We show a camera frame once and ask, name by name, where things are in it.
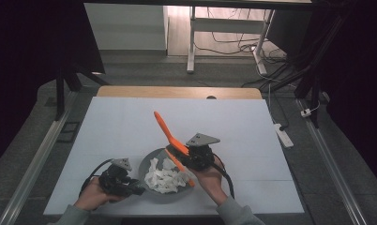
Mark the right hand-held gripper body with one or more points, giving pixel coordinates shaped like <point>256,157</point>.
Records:
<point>199,154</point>

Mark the white power strip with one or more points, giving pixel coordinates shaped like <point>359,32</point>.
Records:
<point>283,135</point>

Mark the wooden table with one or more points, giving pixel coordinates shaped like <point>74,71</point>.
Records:
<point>177,92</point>

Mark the person's right hand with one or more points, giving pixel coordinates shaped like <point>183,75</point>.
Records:
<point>208,182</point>

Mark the orange brush with grey bristles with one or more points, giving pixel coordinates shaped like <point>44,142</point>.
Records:
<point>169,132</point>

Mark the pale blue table mat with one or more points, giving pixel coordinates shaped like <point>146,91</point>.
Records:
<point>130,125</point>

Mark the aluminium rail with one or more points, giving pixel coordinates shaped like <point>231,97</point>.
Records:
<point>332,165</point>
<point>33,165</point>

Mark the black stand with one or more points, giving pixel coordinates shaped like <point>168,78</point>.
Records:
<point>67,81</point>
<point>311,90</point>

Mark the person's left hand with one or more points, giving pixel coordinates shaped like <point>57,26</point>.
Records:
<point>93,195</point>

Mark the small white adapter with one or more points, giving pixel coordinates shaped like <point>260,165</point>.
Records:
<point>306,112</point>

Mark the white cabinet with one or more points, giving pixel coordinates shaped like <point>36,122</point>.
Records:
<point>127,26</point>

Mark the white desk frame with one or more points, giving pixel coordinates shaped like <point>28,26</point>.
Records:
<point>227,25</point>

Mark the pile of white paper scraps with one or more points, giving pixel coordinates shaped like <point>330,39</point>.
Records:
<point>166,178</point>

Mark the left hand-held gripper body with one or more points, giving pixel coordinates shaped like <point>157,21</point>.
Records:
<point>116,178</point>

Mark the grey dustpan with orange edge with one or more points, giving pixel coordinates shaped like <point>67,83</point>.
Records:
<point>164,173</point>

